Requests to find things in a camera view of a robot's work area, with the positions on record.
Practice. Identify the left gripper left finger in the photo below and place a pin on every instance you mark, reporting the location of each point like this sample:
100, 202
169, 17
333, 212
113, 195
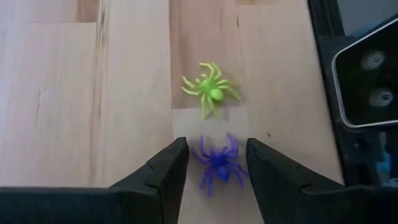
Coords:
109, 205

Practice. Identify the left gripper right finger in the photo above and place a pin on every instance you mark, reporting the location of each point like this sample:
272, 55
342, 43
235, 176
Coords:
311, 205

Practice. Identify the purple plastic spider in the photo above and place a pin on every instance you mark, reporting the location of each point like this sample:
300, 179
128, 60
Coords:
220, 163

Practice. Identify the green plastic spider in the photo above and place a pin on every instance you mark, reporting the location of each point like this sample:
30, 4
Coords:
211, 90

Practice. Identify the black camera silver rim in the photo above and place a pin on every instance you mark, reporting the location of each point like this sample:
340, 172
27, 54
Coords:
357, 93

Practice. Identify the black aluminium table frame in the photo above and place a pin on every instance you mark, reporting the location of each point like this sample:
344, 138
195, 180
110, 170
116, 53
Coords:
323, 18

